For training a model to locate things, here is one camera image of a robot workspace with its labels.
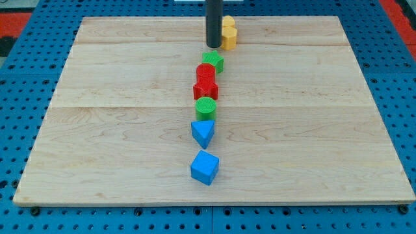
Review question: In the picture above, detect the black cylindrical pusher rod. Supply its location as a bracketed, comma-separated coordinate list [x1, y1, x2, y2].
[205, 0, 223, 48]

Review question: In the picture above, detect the green star block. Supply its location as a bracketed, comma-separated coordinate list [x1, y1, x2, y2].
[202, 50, 224, 73]

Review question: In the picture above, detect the red circle block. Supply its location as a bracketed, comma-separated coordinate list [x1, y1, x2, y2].
[196, 63, 216, 84]

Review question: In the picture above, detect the red star block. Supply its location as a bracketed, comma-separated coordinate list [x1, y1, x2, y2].
[193, 81, 218, 100]

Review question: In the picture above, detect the green circle block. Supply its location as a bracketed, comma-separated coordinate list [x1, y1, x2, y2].
[195, 97, 216, 121]

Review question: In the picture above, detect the yellow block behind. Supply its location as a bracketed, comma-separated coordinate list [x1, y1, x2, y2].
[222, 16, 235, 28]

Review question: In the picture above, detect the yellow hexagon block front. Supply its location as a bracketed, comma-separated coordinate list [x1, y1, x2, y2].
[221, 26, 238, 50]

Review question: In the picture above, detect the blue triangle block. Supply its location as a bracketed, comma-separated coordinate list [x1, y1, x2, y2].
[190, 120, 215, 149]

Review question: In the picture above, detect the light wooden board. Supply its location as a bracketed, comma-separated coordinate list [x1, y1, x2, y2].
[13, 16, 415, 207]

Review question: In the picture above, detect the blue cube block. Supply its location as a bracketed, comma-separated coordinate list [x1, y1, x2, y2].
[190, 150, 220, 186]

